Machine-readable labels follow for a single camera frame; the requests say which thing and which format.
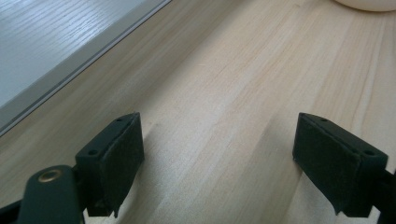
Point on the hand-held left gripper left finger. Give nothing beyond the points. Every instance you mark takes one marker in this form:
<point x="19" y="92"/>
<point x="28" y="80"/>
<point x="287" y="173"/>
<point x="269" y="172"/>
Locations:
<point x="109" y="161"/>

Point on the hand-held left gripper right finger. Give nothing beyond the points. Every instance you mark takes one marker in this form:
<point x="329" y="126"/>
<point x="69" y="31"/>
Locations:
<point x="336" y="168"/>

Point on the white round bowl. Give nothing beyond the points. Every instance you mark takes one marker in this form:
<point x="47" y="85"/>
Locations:
<point x="367" y="3"/>

